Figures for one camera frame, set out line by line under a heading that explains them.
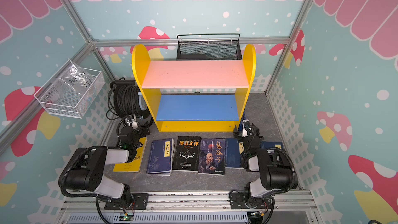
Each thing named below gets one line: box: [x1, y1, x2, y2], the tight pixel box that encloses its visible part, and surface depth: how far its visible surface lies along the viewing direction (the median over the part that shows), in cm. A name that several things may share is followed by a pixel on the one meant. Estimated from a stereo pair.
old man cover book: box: [197, 137, 226, 176], surface depth 89 cm
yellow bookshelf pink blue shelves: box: [131, 43, 257, 133], surface depth 96 cm
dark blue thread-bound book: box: [145, 138, 175, 177], surface depth 86 cm
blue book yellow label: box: [225, 137, 245, 168], surface depth 91 cm
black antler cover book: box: [172, 135, 202, 173], surface depth 90 cm
